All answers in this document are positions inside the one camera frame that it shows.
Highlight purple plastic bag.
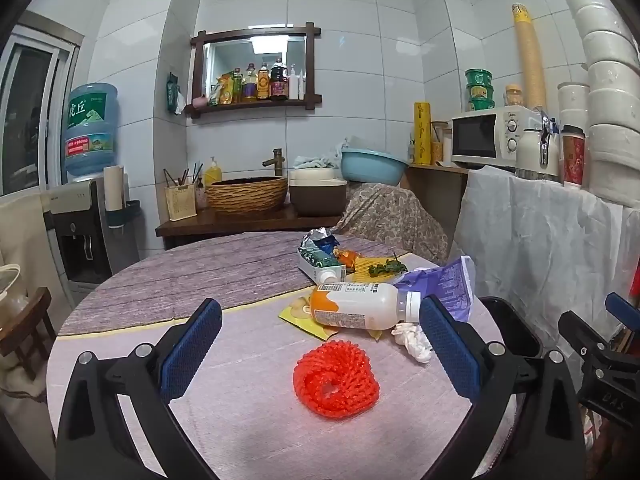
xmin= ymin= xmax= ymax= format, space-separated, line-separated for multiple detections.
xmin=395 ymin=256 xmax=475 ymax=323

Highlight white tissue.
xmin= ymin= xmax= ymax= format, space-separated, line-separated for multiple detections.
xmin=392 ymin=322 xmax=433 ymax=364

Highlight green leafy vegetable scraps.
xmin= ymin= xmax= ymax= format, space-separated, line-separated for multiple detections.
xmin=368 ymin=255 xmax=408 ymax=278

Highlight red plastic mesh scrubber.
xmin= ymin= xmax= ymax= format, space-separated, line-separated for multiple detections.
xmin=292 ymin=340 xmax=380 ymax=419

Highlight yellow foam fruit net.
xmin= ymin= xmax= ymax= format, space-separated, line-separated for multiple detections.
xmin=347 ymin=256 xmax=408 ymax=283

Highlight yellow snack wrapper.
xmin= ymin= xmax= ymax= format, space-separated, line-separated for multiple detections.
xmin=278 ymin=294 xmax=384 ymax=342

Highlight orange juice drink bottle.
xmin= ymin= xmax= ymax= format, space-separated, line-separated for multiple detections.
xmin=309 ymin=283 xmax=422 ymax=330

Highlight orange peel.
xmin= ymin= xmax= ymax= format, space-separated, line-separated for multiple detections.
xmin=333 ymin=247 xmax=360 ymax=273

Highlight green milk carton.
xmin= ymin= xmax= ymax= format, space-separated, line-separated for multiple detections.
xmin=298 ymin=248 xmax=346 ymax=285

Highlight blue silver foil wrapper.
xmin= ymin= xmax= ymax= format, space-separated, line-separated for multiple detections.
xmin=299 ymin=228 xmax=340 ymax=256

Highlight black trash bin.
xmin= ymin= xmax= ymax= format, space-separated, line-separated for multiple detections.
xmin=480 ymin=296 xmax=542 ymax=358

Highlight white cloth cover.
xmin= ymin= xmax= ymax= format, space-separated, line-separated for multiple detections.
xmin=449 ymin=167 xmax=639 ymax=349

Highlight wooden chair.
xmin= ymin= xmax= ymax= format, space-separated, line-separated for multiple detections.
xmin=0 ymin=287 xmax=56 ymax=382

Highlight stack of white bowls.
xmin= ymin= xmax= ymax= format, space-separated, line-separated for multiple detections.
xmin=565 ymin=0 xmax=639 ymax=209

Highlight red paper cup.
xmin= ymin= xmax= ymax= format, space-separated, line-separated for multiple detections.
xmin=561 ymin=125 xmax=586 ymax=188

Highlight purple woven table mat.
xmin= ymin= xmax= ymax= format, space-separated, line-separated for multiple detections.
xmin=60 ymin=231 xmax=311 ymax=336

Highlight cream electric kettle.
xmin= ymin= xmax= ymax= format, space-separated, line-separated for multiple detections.
xmin=515 ymin=115 xmax=560 ymax=181

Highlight water dispenser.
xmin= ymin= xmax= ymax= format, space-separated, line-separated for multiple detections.
xmin=46 ymin=177 xmax=140 ymax=306

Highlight wooden side cabinet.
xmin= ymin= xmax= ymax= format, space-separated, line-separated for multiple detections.
xmin=401 ymin=165 xmax=469 ymax=242

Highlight white microwave oven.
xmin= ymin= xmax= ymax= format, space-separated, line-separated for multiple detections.
xmin=451 ymin=105 xmax=541 ymax=169

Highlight floral patterned cloth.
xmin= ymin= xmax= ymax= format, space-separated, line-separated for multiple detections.
xmin=333 ymin=183 xmax=449 ymax=264

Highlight tall stack paper cups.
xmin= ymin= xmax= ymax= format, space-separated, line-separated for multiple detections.
xmin=511 ymin=2 xmax=547 ymax=110

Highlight wooden chopstick holder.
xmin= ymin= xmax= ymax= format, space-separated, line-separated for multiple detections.
xmin=164 ymin=184 xmax=198 ymax=222

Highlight green instant noodle cups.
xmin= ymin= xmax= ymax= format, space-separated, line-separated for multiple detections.
xmin=465 ymin=68 xmax=495 ymax=110

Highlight yellow roll of bags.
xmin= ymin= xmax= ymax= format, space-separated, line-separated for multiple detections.
xmin=413 ymin=102 xmax=432 ymax=166

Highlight light blue plastic basin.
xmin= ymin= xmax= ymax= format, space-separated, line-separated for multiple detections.
xmin=341 ymin=148 xmax=408 ymax=186

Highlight dark wooden counter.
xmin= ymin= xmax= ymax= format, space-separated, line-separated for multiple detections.
xmin=155 ymin=205 xmax=341 ymax=249

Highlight yellow soap bottle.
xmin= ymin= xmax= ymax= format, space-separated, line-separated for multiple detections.
xmin=203 ymin=157 xmax=222 ymax=188

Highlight woven wicker basket sink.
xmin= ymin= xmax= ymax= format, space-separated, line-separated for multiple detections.
xmin=205 ymin=177 xmax=288 ymax=214

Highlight blue water jug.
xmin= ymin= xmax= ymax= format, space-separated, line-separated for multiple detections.
xmin=63 ymin=82 xmax=119 ymax=179

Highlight brown and cream pot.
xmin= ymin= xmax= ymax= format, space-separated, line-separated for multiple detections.
xmin=288 ymin=168 xmax=347 ymax=217

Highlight brass faucet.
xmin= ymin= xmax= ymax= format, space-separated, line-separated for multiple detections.
xmin=262 ymin=148 xmax=285 ymax=177

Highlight wooden framed mirror shelf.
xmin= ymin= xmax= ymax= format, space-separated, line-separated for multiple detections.
xmin=186 ymin=22 xmax=322 ymax=118

